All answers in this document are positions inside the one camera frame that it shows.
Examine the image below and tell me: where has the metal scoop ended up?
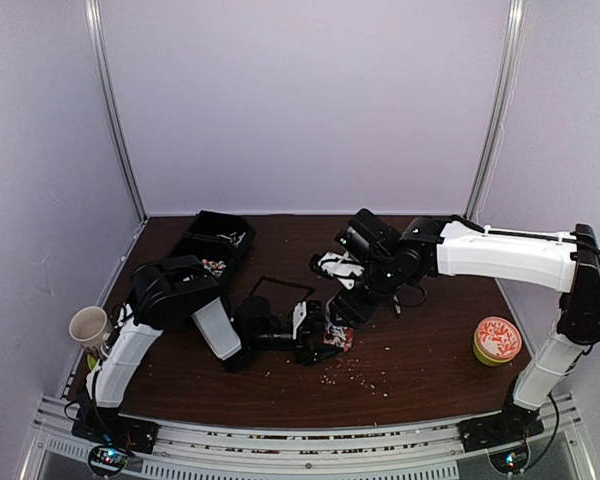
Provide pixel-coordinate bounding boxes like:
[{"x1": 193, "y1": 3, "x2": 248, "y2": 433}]
[{"x1": 392, "y1": 295, "x2": 402, "y2": 316}]

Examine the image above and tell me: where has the right aluminium frame post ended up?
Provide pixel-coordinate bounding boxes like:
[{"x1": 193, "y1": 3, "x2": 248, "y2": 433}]
[{"x1": 464, "y1": 0, "x2": 526, "y2": 221}]

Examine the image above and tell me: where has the left aluminium frame post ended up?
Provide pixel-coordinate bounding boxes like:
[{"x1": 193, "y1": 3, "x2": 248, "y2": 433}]
[{"x1": 84, "y1": 0, "x2": 148, "y2": 223}]

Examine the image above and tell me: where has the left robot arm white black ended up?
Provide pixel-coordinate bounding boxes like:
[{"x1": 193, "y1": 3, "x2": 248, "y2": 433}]
[{"x1": 78, "y1": 255, "x2": 344, "y2": 444}]

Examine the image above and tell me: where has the beige ceramic mug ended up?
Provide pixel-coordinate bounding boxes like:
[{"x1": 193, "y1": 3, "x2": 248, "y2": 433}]
[{"x1": 68, "y1": 306, "x2": 113, "y2": 350}]

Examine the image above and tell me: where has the black three-compartment candy bin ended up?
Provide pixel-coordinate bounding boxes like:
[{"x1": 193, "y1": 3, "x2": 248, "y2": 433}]
[{"x1": 168, "y1": 210, "x2": 257, "y2": 287}]

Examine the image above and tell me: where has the green saucer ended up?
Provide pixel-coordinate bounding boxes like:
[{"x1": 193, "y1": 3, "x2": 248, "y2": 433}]
[{"x1": 87, "y1": 353, "x2": 99, "y2": 371}]

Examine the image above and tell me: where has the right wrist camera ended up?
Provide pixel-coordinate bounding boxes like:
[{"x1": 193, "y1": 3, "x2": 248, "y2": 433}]
[{"x1": 309, "y1": 252, "x2": 365, "y2": 290}]

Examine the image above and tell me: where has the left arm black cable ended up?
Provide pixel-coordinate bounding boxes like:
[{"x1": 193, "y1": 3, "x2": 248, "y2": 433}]
[{"x1": 247, "y1": 275, "x2": 317, "y2": 311}]

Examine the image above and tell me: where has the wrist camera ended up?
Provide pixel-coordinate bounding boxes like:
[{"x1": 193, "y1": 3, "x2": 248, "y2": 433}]
[
  {"x1": 291, "y1": 301, "x2": 310, "y2": 341},
  {"x1": 309, "y1": 252, "x2": 365, "y2": 290}
]

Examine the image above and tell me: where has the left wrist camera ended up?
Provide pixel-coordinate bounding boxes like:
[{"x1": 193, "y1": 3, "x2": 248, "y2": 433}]
[{"x1": 291, "y1": 301, "x2": 310, "y2": 341}]

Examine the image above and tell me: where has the aluminium frame post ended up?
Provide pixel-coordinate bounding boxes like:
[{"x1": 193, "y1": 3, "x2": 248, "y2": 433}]
[
  {"x1": 84, "y1": 0, "x2": 148, "y2": 223},
  {"x1": 464, "y1": 0, "x2": 526, "y2": 221}
]

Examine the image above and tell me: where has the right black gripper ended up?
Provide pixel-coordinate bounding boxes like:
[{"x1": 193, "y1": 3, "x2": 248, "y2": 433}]
[{"x1": 330, "y1": 256, "x2": 403, "y2": 329}]

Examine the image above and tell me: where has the clear plastic jar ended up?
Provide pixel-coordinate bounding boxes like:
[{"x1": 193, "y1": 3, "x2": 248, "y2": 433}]
[{"x1": 323, "y1": 325, "x2": 354, "y2": 352}]

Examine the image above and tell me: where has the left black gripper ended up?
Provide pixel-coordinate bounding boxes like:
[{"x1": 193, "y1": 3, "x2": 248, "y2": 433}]
[{"x1": 249, "y1": 315, "x2": 343, "y2": 366}]

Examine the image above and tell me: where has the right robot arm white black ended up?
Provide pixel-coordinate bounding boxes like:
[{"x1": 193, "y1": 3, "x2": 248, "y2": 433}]
[{"x1": 314, "y1": 209, "x2": 600, "y2": 442}]

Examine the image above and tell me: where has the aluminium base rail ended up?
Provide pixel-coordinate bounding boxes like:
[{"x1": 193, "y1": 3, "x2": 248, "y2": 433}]
[{"x1": 15, "y1": 394, "x2": 600, "y2": 479}]

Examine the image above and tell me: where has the green tin orange patterned lid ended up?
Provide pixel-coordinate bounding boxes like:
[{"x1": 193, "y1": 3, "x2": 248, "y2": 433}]
[{"x1": 472, "y1": 316, "x2": 523, "y2": 367}]

